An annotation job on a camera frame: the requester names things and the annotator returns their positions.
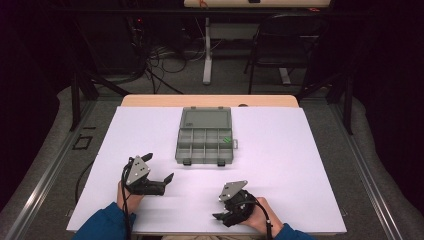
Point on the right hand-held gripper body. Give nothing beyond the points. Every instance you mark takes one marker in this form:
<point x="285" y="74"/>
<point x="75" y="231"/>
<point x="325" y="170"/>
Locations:
<point x="233" y="190"/>

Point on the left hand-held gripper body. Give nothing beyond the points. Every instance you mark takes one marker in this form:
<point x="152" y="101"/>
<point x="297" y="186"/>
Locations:
<point x="138" y="170"/>

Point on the grey clear compartment box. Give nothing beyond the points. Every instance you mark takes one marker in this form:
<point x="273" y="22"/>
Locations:
<point x="204" y="150"/>

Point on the person's right hand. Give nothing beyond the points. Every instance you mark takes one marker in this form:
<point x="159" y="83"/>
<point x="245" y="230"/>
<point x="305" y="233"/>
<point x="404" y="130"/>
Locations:
<point x="260" y="216"/>

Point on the person's left hand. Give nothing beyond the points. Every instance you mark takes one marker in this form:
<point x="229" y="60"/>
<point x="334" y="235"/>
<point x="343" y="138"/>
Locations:
<point x="130" y="201"/>

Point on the white board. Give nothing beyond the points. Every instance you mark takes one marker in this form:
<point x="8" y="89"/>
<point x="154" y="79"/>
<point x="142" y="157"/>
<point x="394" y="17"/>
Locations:
<point x="283" y="140"/>

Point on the light wooden table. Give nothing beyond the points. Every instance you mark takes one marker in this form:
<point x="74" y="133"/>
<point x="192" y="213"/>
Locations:
<point x="206" y="100"/>

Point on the black metal stand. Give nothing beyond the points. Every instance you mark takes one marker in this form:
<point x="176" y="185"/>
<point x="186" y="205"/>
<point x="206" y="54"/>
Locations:
<point x="348" y="106"/>
<point x="75" y="100"/>

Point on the white desk leg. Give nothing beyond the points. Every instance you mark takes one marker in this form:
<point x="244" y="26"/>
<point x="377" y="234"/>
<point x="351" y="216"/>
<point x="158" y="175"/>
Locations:
<point x="207" y="56"/>

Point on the black folding chair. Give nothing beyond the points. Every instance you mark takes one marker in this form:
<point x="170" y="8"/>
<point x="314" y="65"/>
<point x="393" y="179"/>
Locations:
<point x="283" y="40"/>

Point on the white desk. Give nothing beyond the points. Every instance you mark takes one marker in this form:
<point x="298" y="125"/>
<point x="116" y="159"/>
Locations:
<point x="233" y="3"/>

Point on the aluminium floor rail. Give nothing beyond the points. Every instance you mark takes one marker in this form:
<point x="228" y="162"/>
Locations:
<point x="46" y="173"/>
<point x="366" y="173"/>

